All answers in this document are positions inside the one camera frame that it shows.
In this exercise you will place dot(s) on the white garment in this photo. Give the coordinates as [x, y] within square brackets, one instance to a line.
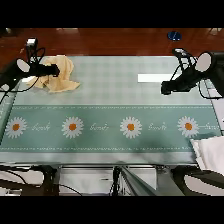
[210, 151]

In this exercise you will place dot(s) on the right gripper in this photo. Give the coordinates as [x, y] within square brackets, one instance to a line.
[173, 86]

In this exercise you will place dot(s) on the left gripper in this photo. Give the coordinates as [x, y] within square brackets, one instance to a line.
[50, 70]

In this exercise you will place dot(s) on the silver frame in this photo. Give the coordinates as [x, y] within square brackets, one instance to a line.
[140, 181]

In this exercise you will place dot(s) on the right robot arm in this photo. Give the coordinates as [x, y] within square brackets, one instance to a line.
[213, 68]

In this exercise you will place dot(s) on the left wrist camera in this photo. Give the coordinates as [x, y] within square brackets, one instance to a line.
[31, 45]

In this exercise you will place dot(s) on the blue round object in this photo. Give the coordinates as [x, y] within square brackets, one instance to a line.
[174, 35]

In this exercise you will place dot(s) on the pale yellow garment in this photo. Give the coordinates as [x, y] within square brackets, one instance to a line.
[63, 80]

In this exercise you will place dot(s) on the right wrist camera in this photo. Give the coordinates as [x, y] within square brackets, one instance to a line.
[181, 55]

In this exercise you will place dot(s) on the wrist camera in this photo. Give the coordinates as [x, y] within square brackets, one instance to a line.
[181, 55]
[31, 45]

